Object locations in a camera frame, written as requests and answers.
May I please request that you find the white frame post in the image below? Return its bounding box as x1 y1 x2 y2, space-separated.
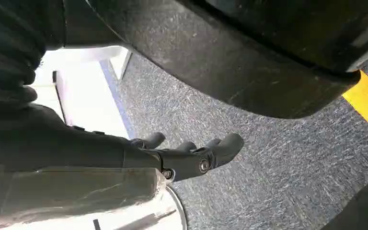
109 47 133 81

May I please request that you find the ribbed grey right arm sleeve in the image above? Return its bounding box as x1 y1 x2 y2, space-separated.
0 0 66 112

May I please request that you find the glossy grey block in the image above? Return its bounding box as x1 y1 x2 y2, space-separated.
0 164 168 223

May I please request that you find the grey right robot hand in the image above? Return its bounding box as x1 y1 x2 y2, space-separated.
0 0 368 183

